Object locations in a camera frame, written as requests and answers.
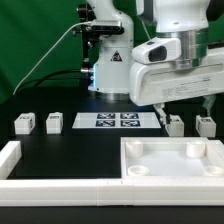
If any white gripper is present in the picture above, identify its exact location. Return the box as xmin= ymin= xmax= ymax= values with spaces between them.
xmin=129 ymin=63 xmax=224 ymax=125

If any white square tabletop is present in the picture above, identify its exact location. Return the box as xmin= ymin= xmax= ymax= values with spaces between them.
xmin=120 ymin=137 xmax=224 ymax=178

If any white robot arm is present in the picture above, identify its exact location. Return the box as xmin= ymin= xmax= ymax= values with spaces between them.
xmin=80 ymin=0 xmax=224 ymax=107

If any white sheet with tags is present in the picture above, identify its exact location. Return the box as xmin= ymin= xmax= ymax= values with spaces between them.
xmin=72 ymin=112 xmax=161 ymax=129

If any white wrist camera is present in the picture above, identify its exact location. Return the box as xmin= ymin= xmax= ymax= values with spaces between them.
xmin=132 ymin=38 xmax=181 ymax=65

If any white front wall rail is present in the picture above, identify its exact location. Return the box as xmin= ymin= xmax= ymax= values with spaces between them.
xmin=0 ymin=177 xmax=224 ymax=207

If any white cable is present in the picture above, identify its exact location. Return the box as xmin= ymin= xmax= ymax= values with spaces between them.
xmin=12 ymin=20 xmax=93 ymax=96

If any black cable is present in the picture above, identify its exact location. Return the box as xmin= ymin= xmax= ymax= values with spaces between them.
xmin=14 ymin=69 xmax=88 ymax=94

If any white left wall block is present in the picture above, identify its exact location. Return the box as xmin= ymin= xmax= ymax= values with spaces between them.
xmin=0 ymin=141 xmax=22 ymax=180

